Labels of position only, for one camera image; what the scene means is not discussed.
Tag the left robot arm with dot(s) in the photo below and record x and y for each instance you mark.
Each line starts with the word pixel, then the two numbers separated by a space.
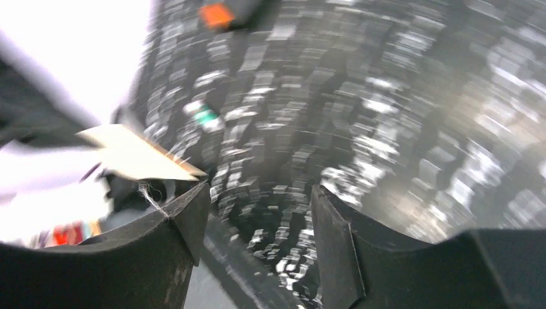
pixel 36 108

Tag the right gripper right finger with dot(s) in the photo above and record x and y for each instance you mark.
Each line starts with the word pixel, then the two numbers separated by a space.
pixel 365 264

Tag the white green glue stick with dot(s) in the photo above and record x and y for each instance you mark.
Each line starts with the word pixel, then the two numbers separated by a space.
pixel 204 116

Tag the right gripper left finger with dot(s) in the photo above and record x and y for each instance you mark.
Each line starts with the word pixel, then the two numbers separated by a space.
pixel 146 263

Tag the cream letter paper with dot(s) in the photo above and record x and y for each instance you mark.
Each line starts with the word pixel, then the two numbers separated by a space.
pixel 133 157

